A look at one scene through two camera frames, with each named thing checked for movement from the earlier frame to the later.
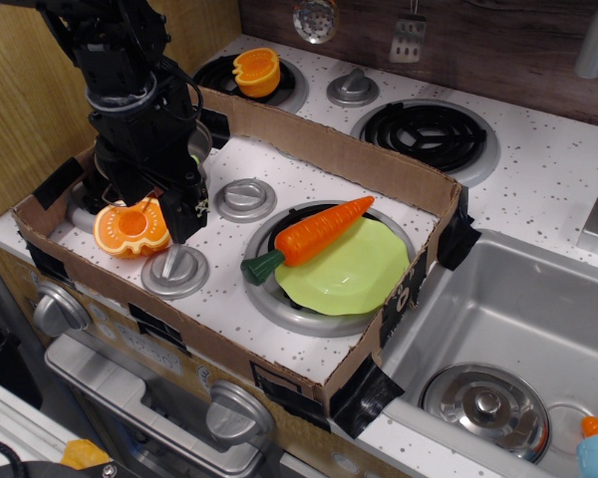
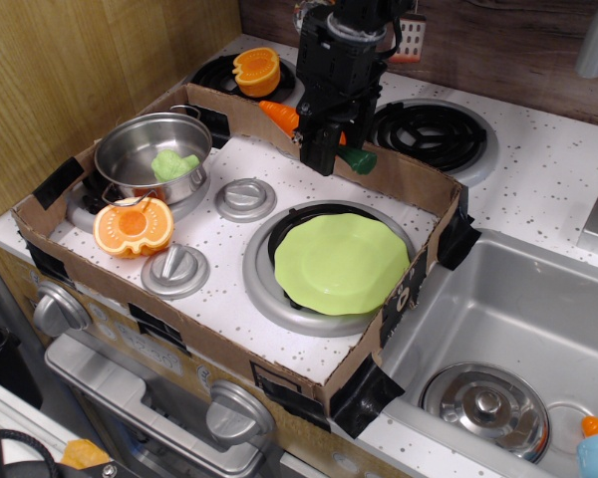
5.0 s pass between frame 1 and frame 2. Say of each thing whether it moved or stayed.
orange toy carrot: moved
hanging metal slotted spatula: stayed
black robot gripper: moved
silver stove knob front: stayed
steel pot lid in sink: stayed
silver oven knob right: stayed
